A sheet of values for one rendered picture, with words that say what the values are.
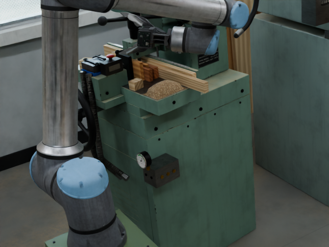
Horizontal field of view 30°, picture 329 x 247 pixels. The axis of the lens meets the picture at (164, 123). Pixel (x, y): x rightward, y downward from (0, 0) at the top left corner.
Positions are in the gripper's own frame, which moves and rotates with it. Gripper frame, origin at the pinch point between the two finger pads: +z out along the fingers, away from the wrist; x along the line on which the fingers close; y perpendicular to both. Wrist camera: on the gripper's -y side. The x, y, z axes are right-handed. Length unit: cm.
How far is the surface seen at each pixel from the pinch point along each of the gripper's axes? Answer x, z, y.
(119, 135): 44.7, 1.7, -12.6
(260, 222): 97, -60, -58
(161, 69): 14.7, -14.6, -11.3
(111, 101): 26.4, 1.9, 0.4
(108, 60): 11.5, 4.6, -3.2
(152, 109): 25.9, -15.4, 7.1
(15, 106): 70, 92, -114
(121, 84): 20.7, -0.1, -5.1
